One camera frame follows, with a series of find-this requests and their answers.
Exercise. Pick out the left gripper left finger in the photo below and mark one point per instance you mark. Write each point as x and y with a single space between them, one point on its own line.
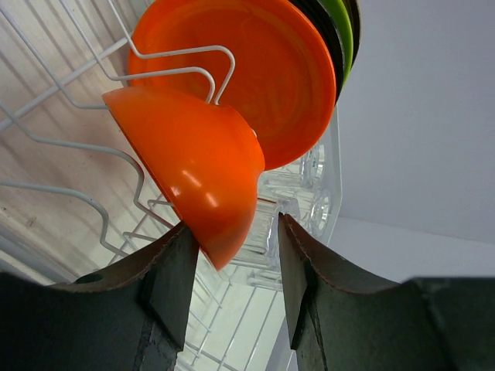
131 315

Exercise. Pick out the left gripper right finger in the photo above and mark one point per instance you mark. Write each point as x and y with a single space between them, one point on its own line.
342 317

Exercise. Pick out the orange bowl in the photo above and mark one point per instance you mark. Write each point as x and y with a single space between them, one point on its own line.
205 159

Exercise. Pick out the orange plate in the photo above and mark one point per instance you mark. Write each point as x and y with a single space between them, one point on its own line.
269 59

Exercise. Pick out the clear plastic rack tray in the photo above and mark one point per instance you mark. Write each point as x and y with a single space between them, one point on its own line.
260 338

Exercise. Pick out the clear glass front left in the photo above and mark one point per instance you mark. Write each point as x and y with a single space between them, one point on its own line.
257 263

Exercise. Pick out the clear glass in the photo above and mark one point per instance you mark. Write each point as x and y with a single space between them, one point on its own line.
315 197
257 263

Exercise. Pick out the clear glass back left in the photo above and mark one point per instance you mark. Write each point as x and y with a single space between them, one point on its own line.
315 197

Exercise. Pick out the green plate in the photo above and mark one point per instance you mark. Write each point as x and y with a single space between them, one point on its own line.
341 38

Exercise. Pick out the black plate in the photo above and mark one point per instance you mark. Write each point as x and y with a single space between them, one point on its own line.
320 17

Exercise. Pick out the olive brown plate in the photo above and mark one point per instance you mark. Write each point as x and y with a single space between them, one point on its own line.
353 9

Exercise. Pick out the white wire dish rack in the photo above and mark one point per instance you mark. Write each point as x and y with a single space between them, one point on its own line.
74 198

